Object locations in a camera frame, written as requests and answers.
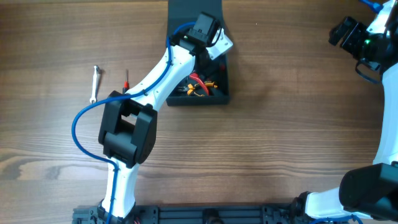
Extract silver wrench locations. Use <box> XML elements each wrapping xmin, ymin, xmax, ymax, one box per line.
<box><xmin>90</xmin><ymin>65</ymin><xmax>101</xmax><ymax>104</ymax></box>

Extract red handled snips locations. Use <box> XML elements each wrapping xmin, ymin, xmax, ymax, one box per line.
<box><xmin>188</xmin><ymin>64</ymin><xmax>228</xmax><ymax>97</ymax></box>

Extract orange black pliers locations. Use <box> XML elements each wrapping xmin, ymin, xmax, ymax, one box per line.
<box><xmin>175</xmin><ymin>81</ymin><xmax>218</xmax><ymax>97</ymax></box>

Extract dark green open box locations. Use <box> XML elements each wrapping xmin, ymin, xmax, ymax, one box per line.
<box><xmin>166</xmin><ymin>0</ymin><xmax>233</xmax><ymax>106</ymax></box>

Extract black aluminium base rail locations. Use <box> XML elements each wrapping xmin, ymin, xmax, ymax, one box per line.
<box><xmin>72</xmin><ymin>203</ymin><xmax>348</xmax><ymax>224</ymax></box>

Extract left blue cable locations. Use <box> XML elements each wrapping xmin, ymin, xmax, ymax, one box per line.
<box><xmin>71</xmin><ymin>21</ymin><xmax>197</xmax><ymax>224</ymax></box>

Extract black red screwdriver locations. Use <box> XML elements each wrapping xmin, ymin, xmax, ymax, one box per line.
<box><xmin>122</xmin><ymin>69</ymin><xmax>130</xmax><ymax>94</ymax></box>

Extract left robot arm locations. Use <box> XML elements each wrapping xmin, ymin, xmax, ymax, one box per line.
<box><xmin>98</xmin><ymin>12</ymin><xmax>231</xmax><ymax>222</ymax></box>

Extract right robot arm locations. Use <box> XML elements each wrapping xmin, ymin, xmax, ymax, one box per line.
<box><xmin>290</xmin><ymin>0</ymin><xmax>397</xmax><ymax>223</ymax></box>

